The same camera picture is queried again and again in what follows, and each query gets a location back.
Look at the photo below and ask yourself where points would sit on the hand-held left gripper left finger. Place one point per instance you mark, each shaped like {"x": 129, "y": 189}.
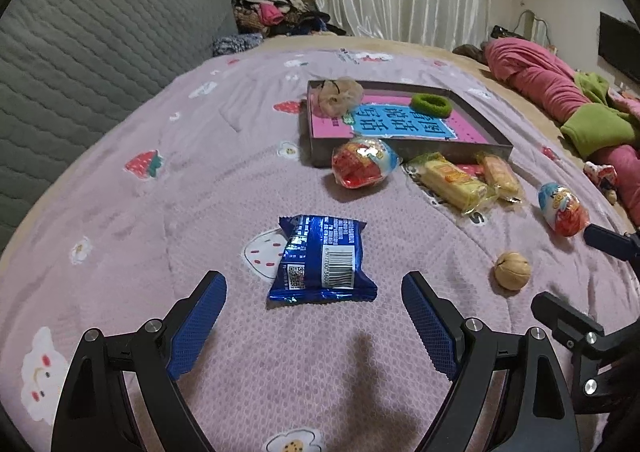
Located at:
{"x": 200, "y": 322}

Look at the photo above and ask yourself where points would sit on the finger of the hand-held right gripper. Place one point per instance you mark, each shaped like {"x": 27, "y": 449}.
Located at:
{"x": 565, "y": 314}
{"x": 610, "y": 242}

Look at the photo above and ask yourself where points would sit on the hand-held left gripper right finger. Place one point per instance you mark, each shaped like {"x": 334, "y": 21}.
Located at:
{"x": 425, "y": 322}

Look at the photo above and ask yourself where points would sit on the egg-shaped chocolate toy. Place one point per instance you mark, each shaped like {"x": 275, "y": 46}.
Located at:
{"x": 560, "y": 209}
{"x": 360, "y": 162}

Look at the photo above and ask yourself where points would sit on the blue snack packet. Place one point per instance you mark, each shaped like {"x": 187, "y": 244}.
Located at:
{"x": 325, "y": 257}

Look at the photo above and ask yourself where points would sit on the large yellow wafer packet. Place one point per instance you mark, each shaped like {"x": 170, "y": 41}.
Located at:
{"x": 450, "y": 180}

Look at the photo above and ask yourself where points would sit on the grey box tray pink lining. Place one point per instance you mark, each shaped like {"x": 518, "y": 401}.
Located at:
{"x": 465, "y": 127}

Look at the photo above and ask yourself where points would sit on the small red white toy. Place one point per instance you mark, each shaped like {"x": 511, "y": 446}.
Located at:
{"x": 600, "y": 177}

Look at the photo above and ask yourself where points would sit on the walnut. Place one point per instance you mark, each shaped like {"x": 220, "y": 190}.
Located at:
{"x": 512, "y": 272}

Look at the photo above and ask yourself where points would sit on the purple printed blanket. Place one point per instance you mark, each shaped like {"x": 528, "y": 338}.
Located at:
{"x": 200, "y": 232}

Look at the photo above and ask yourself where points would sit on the green fleece cloth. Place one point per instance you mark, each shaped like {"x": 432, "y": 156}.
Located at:
{"x": 590, "y": 122}

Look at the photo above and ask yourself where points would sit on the small yellow wafer packet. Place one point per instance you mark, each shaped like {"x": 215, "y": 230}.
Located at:
{"x": 500, "y": 175}

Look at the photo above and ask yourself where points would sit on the pink blanket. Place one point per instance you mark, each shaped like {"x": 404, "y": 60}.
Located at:
{"x": 530, "y": 67}

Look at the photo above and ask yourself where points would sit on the black television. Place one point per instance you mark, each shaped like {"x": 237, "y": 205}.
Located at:
{"x": 620, "y": 47}

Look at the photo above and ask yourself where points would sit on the white metal rack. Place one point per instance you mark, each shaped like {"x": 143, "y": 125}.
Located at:
{"x": 537, "y": 25}

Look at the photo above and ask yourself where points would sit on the brown cloth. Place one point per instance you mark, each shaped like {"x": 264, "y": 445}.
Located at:
{"x": 470, "y": 53}

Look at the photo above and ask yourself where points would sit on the beige hair scrunchie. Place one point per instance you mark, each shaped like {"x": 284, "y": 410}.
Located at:
{"x": 340, "y": 95}

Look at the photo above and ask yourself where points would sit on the blue patterned cloth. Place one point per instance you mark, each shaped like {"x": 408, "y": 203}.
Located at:
{"x": 235, "y": 45}

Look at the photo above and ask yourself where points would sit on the grey quilted headboard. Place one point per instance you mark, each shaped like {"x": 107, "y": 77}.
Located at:
{"x": 75, "y": 57}

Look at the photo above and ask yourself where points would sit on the pile of clothes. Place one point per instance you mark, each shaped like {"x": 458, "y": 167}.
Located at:
{"x": 270, "y": 7}

